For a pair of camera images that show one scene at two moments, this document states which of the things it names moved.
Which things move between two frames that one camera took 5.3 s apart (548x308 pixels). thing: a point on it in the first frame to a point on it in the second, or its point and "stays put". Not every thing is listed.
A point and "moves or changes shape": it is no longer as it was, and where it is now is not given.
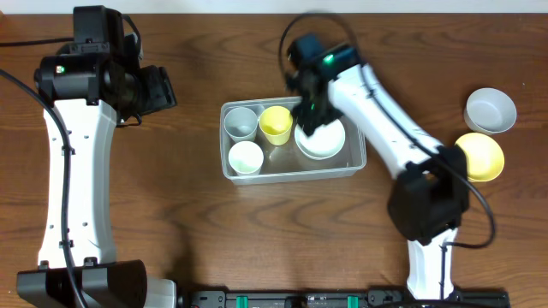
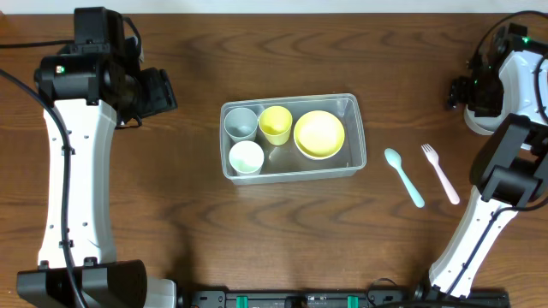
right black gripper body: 317,113 to 458,91
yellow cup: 275,122 stays put
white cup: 246,158 stays put
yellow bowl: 485,156 moves or changes shape
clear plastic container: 260,143 stays put
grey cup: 241,123 stays put
